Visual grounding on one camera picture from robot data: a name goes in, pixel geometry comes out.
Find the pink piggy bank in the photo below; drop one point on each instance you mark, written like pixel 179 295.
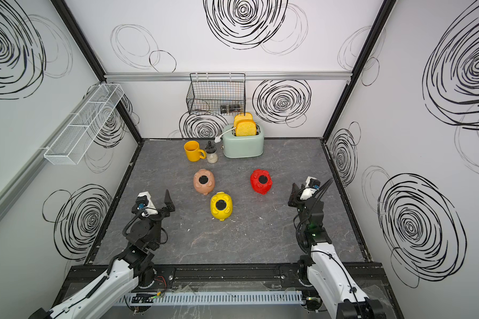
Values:
pixel 204 189

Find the black wire basket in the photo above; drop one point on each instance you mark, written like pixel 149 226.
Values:
pixel 208 91

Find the red piggy bank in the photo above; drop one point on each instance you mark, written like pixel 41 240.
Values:
pixel 257 187

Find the black corner frame post left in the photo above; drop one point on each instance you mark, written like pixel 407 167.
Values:
pixel 78 36

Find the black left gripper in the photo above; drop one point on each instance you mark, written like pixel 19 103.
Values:
pixel 168 205

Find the black corner frame post right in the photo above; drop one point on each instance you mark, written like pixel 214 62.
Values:
pixel 371 40

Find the yellow piggy bank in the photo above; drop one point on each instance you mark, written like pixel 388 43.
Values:
pixel 225 214

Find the white wire shelf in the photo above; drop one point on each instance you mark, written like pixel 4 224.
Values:
pixel 96 122

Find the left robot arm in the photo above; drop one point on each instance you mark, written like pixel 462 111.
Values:
pixel 125 270

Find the yellow toast slice front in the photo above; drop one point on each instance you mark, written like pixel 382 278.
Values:
pixel 246 128

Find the yellow ceramic mug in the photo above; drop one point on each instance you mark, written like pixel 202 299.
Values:
pixel 193 151

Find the yellow toast slice rear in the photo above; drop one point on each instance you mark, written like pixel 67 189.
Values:
pixel 240 117

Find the mint green toaster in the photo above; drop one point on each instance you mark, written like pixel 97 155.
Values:
pixel 242 146

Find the dark item in basket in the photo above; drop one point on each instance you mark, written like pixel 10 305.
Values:
pixel 230 109

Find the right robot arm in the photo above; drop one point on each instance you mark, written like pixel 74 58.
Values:
pixel 320 266

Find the black corner frame post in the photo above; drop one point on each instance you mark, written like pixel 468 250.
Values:
pixel 78 36
pixel 371 40

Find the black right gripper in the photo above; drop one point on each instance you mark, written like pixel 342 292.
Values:
pixel 292 202

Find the yellow toast slice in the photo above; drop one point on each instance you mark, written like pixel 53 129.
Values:
pixel 246 128
pixel 240 117

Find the black round plug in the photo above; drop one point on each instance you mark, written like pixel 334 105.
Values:
pixel 263 179
pixel 221 205
pixel 203 179

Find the white slotted cable duct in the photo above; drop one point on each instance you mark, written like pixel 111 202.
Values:
pixel 212 299

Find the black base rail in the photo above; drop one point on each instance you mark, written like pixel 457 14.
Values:
pixel 286 274

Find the glass sugar jar with spoon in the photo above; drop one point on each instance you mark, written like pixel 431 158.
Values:
pixel 211 152

